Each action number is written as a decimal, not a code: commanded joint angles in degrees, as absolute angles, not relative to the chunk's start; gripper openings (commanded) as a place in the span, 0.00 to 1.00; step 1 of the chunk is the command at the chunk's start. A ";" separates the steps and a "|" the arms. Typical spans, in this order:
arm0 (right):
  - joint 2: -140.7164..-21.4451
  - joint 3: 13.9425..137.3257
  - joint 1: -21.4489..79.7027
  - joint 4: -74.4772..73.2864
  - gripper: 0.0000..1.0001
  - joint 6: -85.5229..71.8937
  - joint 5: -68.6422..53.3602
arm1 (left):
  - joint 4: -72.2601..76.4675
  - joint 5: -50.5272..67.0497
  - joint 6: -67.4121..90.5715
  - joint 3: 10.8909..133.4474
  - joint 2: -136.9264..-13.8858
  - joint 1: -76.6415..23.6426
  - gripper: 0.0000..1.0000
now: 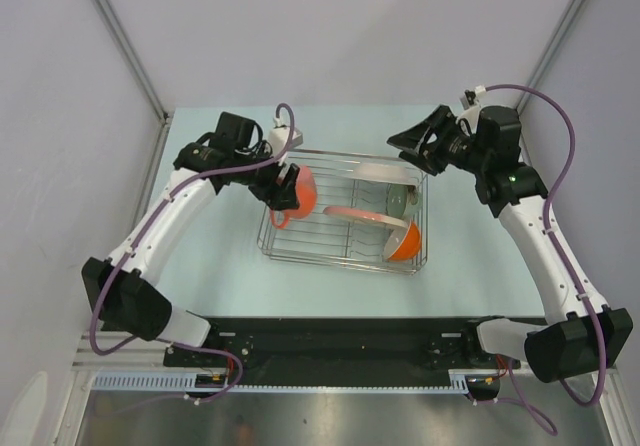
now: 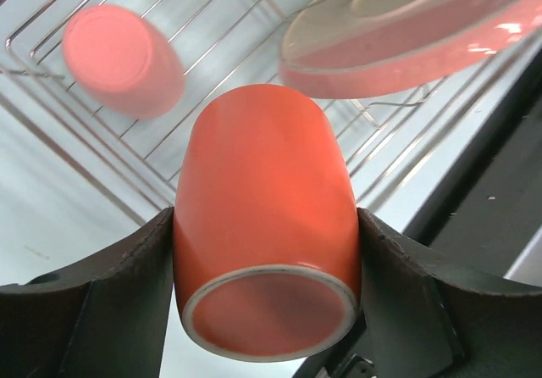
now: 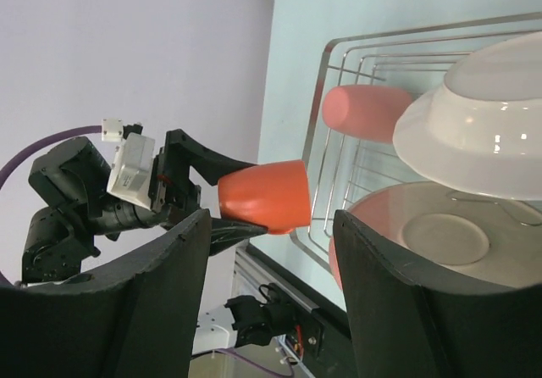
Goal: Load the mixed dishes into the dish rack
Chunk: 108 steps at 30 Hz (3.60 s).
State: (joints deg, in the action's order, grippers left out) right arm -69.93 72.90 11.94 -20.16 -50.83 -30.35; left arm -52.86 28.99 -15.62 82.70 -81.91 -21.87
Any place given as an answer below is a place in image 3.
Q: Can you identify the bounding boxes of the orange mug with handle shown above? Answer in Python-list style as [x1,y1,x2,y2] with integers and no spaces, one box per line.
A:
[218,160,311,235]

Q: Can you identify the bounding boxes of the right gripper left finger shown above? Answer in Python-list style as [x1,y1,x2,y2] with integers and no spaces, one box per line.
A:
[1,209,211,377]

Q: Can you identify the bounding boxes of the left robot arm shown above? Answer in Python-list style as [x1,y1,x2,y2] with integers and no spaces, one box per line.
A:
[22,125,250,284]

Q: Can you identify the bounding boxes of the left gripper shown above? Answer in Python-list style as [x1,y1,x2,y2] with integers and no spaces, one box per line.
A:
[148,129,268,256]

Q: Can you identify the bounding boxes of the metal wire dish rack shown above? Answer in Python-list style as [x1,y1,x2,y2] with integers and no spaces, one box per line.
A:
[290,12,541,270]

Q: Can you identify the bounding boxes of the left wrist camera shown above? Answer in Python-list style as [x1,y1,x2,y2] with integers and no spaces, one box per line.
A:
[102,119,155,209]

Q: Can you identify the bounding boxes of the cream and pink plate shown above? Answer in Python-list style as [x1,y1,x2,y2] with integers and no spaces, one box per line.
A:
[347,181,541,288]

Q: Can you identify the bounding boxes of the pink plastic cup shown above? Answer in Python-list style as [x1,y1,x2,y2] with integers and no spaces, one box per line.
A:
[322,85,412,144]

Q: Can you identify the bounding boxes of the white deep plate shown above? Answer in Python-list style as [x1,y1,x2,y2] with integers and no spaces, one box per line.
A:
[393,32,541,201]

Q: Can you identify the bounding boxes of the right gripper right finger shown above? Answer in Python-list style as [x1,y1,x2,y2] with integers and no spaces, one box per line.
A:
[334,210,541,377]

